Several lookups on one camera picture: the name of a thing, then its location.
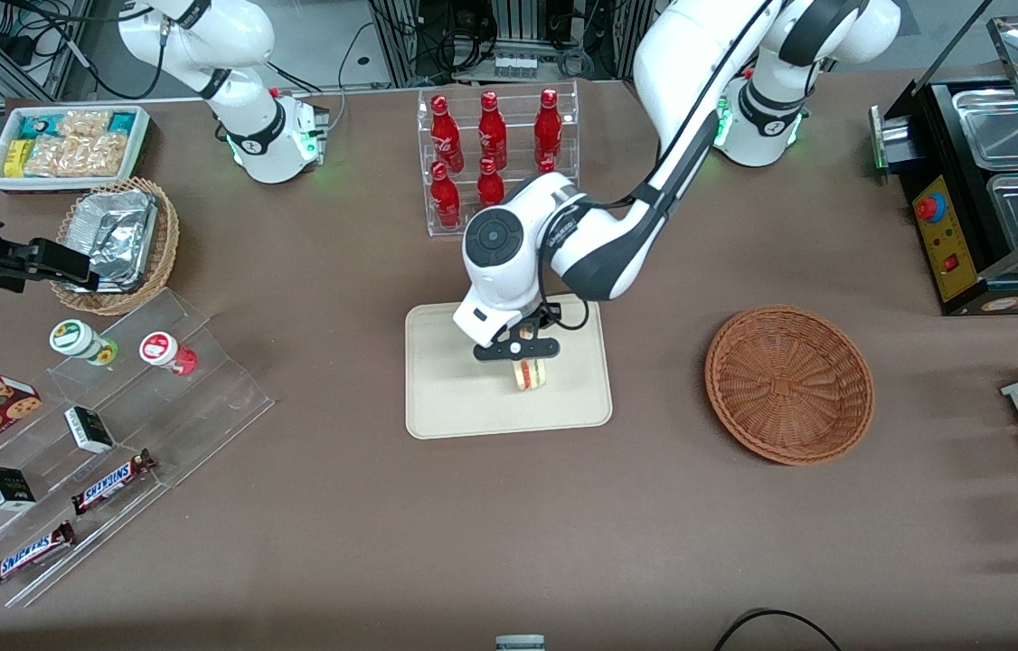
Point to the brown round wicker basket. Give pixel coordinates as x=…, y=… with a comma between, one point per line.
x=789, y=384

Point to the clear acrylic bottle rack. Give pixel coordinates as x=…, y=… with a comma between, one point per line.
x=513, y=99

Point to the yellow snack packet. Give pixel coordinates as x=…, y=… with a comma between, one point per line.
x=16, y=159

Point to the light tan wicker basket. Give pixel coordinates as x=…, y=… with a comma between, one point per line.
x=167, y=235

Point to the small clear cracker bag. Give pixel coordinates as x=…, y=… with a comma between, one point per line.
x=84, y=124

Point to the teal snack packet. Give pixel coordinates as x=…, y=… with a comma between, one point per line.
x=34, y=127
x=122, y=122

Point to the white power strip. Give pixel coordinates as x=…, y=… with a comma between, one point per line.
x=514, y=66

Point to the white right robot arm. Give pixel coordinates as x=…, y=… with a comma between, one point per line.
x=269, y=136

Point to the clear acrylic stepped display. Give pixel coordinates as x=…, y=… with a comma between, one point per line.
x=202, y=398

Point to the red lid white cup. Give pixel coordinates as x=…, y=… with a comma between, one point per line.
x=161, y=350

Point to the beige plastic tray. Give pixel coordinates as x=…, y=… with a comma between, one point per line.
x=455, y=398

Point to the red cola bottle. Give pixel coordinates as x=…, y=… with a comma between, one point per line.
x=548, y=128
x=447, y=136
x=446, y=201
x=492, y=134
x=490, y=185
x=547, y=165

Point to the green lid white cup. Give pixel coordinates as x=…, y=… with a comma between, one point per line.
x=73, y=338

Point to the small black white box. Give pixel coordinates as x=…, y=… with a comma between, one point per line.
x=7, y=488
x=89, y=429

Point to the aluminium frame rack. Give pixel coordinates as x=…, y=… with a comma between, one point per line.
x=400, y=41

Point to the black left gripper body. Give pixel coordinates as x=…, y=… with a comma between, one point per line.
x=541, y=318

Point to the triangle sandwich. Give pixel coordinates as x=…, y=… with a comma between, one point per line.
x=531, y=375

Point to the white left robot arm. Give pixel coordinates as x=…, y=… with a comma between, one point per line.
x=509, y=262

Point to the brown Snickers bar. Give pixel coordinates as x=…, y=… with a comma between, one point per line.
x=28, y=554
x=111, y=482

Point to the large clear cracker bag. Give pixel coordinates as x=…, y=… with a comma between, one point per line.
x=75, y=156

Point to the black food warmer machine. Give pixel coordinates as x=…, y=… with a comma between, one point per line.
x=961, y=289

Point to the silver foil packet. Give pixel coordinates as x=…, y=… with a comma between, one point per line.
x=116, y=231

